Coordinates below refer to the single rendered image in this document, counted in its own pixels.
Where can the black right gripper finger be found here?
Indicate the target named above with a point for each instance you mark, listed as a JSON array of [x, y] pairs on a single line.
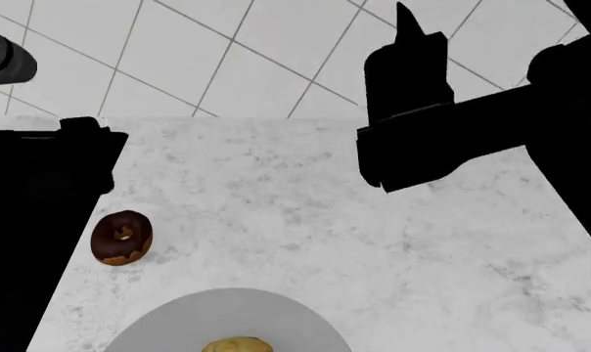
[[407, 23]]

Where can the round grey plate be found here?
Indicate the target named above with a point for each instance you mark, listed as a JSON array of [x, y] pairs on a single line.
[[227, 319]]

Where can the yellow muffin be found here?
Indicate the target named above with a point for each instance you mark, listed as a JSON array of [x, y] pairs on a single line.
[[237, 345]]

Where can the chocolate glazed donut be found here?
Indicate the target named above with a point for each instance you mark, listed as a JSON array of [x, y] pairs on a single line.
[[122, 238]]

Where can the grey rounded appliance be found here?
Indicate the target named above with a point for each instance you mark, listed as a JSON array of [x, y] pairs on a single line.
[[4, 60]]

